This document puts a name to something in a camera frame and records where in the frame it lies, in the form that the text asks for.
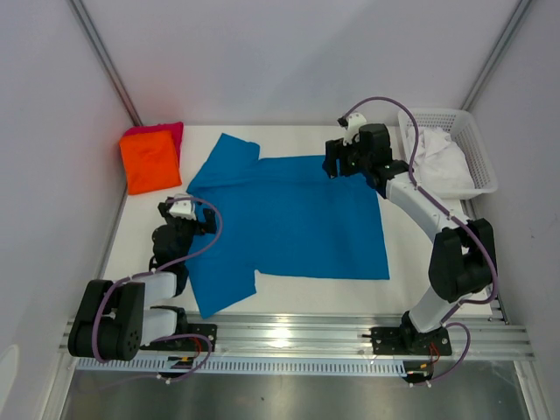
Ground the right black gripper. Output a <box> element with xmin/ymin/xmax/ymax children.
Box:
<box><xmin>322</xmin><ymin>136</ymin><xmax>371</xmax><ymax>179</ymax></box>

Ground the blue t shirt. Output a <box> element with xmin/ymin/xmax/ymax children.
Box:
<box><xmin>185</xmin><ymin>134</ymin><xmax>389</xmax><ymax>318</ymax></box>

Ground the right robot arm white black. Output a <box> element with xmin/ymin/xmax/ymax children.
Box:
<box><xmin>323</xmin><ymin>123</ymin><xmax>497</xmax><ymax>354</ymax></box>

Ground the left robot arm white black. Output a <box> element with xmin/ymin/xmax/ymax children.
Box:
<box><xmin>67</xmin><ymin>201</ymin><xmax>221</xmax><ymax>363</ymax></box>

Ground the folded orange t shirt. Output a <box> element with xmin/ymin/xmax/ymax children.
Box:
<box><xmin>119</xmin><ymin>130</ymin><xmax>182</xmax><ymax>195</ymax></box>

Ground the folded pink t shirt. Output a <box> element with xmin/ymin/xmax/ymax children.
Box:
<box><xmin>123</xmin><ymin>122</ymin><xmax>184</xmax><ymax>159</ymax></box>

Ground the white t shirt in basket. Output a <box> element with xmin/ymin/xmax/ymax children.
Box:
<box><xmin>413</xmin><ymin>126</ymin><xmax>474</xmax><ymax>197</ymax></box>

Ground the white plastic basket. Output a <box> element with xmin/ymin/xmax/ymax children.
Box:
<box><xmin>397</xmin><ymin>108</ymin><xmax>498</xmax><ymax>200</ymax></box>

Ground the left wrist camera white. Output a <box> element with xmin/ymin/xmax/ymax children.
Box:
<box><xmin>157</xmin><ymin>193</ymin><xmax>197</xmax><ymax>221</ymax></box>

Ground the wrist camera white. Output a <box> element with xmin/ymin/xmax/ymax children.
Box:
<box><xmin>337</xmin><ymin>112</ymin><xmax>367</xmax><ymax>146</ymax></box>
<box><xmin>157</xmin><ymin>193</ymin><xmax>197</xmax><ymax>221</ymax></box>

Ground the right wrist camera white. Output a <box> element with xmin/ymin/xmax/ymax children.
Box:
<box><xmin>337</xmin><ymin>112</ymin><xmax>367</xmax><ymax>146</ymax></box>

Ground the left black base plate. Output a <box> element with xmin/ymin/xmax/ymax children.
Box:
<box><xmin>140</xmin><ymin>324</ymin><xmax>218</xmax><ymax>353</ymax></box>

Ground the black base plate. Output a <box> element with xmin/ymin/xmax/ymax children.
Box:
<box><xmin>362</xmin><ymin>326</ymin><xmax>452</xmax><ymax>356</ymax></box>
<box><xmin>140</xmin><ymin>324</ymin><xmax>218</xmax><ymax>353</ymax></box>

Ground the aluminium mounting rail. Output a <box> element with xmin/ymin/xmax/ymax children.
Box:
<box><xmin>59</xmin><ymin>312</ymin><xmax>536</xmax><ymax>361</ymax></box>

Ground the white slotted cable duct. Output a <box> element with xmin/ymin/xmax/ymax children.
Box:
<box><xmin>76</xmin><ymin>355</ymin><xmax>406</xmax><ymax>377</ymax></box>

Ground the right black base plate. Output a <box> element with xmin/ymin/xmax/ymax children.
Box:
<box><xmin>362</xmin><ymin>326</ymin><xmax>452</xmax><ymax>356</ymax></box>

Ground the right aluminium corner post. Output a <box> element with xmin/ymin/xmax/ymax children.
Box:
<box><xmin>460</xmin><ymin>0</ymin><xmax>535</xmax><ymax>112</ymax></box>

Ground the aluminium corner post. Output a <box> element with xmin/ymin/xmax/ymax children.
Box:
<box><xmin>66</xmin><ymin>0</ymin><xmax>143</xmax><ymax>127</ymax></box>
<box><xmin>460</xmin><ymin>0</ymin><xmax>535</xmax><ymax>112</ymax></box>

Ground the left aluminium corner post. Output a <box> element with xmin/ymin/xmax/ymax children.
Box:
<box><xmin>66</xmin><ymin>0</ymin><xmax>143</xmax><ymax>127</ymax></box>

